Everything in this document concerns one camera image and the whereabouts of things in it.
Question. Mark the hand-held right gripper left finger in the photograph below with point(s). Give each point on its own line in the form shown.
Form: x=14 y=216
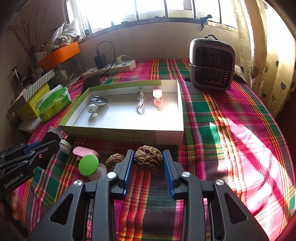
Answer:
x=128 y=166

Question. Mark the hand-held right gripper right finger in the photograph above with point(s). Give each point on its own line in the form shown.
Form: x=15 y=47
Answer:
x=168 y=171

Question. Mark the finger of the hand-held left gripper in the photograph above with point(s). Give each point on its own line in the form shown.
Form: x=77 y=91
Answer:
x=34 y=147
x=44 y=155

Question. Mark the brown walnut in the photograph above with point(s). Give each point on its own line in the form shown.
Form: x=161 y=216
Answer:
x=148 y=158
x=114 y=161

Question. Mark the black rectangular device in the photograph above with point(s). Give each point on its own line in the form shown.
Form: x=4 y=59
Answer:
x=52 y=139

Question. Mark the white round jar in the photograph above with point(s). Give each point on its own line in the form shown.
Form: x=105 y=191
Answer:
x=66 y=146

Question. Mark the green cardboard box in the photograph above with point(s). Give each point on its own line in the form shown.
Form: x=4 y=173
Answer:
x=111 y=136

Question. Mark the green-lidded clear jar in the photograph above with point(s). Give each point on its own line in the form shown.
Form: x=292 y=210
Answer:
x=89 y=165

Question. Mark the white mushroom-shaped knob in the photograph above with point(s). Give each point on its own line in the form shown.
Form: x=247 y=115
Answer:
x=92 y=109

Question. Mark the black oval remote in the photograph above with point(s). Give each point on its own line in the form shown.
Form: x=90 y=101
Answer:
x=99 y=102

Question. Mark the pink and white clip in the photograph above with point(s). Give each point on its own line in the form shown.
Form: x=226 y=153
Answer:
x=157 y=98

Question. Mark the yellow box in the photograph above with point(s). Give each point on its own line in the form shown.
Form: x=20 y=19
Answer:
x=30 y=109

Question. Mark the green tissue pack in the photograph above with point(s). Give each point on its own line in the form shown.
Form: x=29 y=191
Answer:
x=53 y=104

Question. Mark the striped box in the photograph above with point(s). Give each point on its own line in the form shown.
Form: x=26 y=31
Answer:
x=39 y=85

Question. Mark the dark blue box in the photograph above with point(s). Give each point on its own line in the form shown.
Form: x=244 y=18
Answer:
x=55 y=86

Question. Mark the glass and metal press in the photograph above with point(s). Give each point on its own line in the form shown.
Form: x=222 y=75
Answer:
x=15 y=76

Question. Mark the plaid blanket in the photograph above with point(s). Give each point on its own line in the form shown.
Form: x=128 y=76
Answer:
x=219 y=104

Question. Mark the glass tank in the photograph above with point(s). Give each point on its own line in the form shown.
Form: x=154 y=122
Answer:
x=69 y=69

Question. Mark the black phone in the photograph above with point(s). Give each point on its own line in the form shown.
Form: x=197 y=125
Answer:
x=92 y=83

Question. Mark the white vase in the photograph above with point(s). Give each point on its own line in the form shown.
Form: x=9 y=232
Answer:
x=39 y=56

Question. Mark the small black cylinder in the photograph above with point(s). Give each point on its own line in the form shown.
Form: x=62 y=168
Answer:
x=187 y=78

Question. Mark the orange box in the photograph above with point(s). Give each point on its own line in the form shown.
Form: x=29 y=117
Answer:
x=60 y=54

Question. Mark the white power strip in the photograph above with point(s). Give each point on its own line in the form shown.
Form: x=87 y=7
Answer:
x=120 y=67

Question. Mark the dried red branches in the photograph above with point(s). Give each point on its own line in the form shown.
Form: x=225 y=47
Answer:
x=30 y=46

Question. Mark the white plug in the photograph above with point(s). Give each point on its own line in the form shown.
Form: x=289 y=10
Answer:
x=119 y=60

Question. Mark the black charger adapter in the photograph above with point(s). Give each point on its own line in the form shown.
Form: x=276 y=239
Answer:
x=100 y=61

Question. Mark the grey space heater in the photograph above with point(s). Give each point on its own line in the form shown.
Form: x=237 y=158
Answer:
x=212 y=67

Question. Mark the clear plastic bags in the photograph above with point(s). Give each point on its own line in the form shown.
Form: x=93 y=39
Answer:
x=63 y=34

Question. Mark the heart-patterned curtain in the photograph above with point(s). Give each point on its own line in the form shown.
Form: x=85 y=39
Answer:
x=266 y=58

